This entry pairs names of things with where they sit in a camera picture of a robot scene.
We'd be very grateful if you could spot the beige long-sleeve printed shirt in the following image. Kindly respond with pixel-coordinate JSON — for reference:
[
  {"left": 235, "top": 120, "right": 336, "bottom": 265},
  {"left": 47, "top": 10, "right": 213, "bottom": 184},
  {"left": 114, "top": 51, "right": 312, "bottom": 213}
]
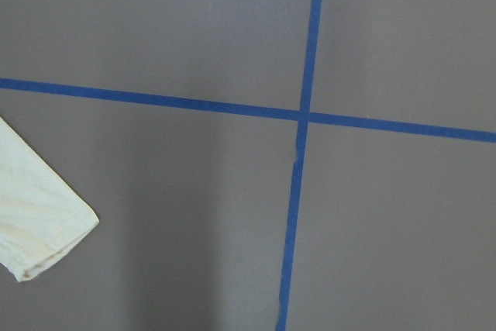
[{"left": 1, "top": 120, "right": 99, "bottom": 282}]

